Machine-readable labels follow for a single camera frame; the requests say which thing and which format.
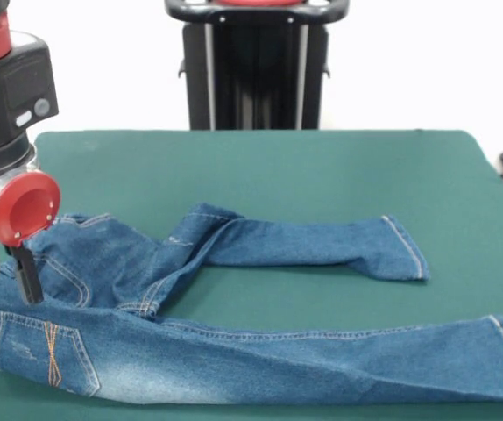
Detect blue denim jeans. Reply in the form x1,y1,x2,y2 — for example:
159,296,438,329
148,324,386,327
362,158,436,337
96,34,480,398
0,202,503,405

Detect dark green table cloth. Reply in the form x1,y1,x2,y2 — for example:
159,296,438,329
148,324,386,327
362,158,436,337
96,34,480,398
0,128,503,421

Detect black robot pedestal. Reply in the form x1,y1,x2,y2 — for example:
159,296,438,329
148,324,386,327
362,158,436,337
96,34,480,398
166,0,351,131

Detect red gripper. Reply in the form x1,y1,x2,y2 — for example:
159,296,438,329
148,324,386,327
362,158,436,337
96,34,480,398
0,171,62,306

